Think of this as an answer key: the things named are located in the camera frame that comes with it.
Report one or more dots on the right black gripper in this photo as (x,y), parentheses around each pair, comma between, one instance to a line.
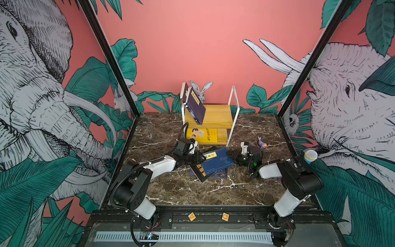
(237,156)

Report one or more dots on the blue book yellow label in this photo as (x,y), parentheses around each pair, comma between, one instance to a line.
(217,160)

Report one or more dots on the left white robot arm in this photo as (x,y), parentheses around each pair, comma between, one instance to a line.
(129,189)

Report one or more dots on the orange sticker tag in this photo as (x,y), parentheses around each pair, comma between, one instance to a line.
(225,217)
(191,216)

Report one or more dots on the left black frame post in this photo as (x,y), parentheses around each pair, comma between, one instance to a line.
(90,15)

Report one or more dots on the black book yellow title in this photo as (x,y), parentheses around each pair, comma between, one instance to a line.
(199,172)

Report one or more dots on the black wolf cover book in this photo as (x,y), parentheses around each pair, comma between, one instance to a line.
(183,93)

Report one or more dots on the yellow cartoon cover book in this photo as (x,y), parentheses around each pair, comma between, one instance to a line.
(203,135)

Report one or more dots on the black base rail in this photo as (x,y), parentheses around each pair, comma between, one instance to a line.
(170,215)

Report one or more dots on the dark purple bottom book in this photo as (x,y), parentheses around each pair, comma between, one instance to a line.
(221,174)

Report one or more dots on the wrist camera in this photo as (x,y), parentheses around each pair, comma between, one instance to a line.
(244,148)
(184,147)

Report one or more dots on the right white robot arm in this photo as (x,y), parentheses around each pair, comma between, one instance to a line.
(296,174)

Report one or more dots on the right black frame post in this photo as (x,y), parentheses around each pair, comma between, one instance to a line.
(334,21)

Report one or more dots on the white wooden two-tier shelf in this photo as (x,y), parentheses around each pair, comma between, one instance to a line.
(220,117)

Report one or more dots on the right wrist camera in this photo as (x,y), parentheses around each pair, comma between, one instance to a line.
(244,148)

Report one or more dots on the purple book yellow label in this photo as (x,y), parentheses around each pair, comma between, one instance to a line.
(195,107)

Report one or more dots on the left orange sticker tag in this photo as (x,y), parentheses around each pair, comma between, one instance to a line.
(191,216)

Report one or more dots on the black frame post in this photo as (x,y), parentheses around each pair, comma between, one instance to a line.
(334,21)
(90,15)

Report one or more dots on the blue microphone on stand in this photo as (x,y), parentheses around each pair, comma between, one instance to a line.
(310,156)

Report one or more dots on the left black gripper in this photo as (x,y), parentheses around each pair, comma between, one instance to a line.
(197,159)

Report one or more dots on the white slotted cable duct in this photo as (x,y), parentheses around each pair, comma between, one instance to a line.
(143,237)

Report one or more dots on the small purple toy figure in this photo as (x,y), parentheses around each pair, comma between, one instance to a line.
(262,145)

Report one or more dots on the right orange sticker tag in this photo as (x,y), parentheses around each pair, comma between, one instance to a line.
(225,217)

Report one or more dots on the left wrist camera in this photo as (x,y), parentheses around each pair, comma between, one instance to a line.
(184,147)

